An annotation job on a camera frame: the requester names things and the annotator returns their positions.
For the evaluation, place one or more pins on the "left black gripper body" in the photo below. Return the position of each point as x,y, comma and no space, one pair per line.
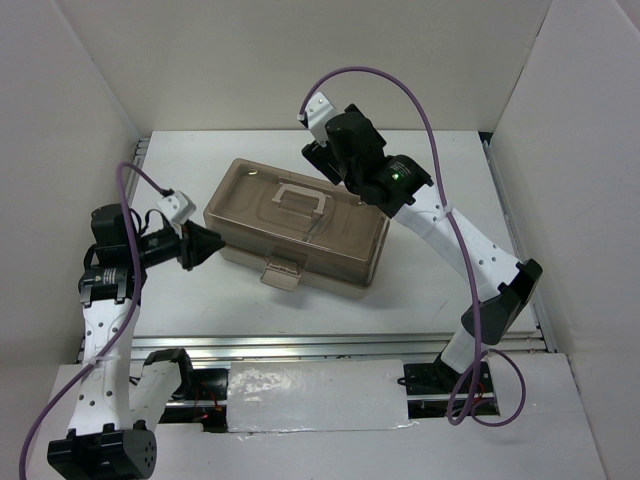
159,246

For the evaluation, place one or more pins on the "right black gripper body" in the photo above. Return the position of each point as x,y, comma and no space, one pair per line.
324,160

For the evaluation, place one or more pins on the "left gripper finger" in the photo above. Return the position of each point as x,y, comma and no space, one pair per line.
201,236
195,255

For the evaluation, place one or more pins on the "beige cantilever toolbox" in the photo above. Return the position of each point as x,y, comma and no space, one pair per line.
296,229

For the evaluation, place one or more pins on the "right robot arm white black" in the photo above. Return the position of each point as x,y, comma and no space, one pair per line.
348,150

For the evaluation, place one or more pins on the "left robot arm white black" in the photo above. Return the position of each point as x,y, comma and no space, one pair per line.
111,434

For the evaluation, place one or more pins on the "silver foil sheet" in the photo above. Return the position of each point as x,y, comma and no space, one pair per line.
326,396

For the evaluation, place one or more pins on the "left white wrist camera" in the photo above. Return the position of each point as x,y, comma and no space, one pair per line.
177,208

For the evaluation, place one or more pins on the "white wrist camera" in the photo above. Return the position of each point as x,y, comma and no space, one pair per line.
317,112
177,208

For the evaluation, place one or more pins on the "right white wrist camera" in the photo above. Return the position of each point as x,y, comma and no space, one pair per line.
317,112

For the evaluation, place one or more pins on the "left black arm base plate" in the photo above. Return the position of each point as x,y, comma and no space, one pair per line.
205,390

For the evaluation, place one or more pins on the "aluminium rail frame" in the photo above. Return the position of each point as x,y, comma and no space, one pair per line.
221,309

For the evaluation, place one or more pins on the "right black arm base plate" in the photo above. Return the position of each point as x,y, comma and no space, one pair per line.
429,386

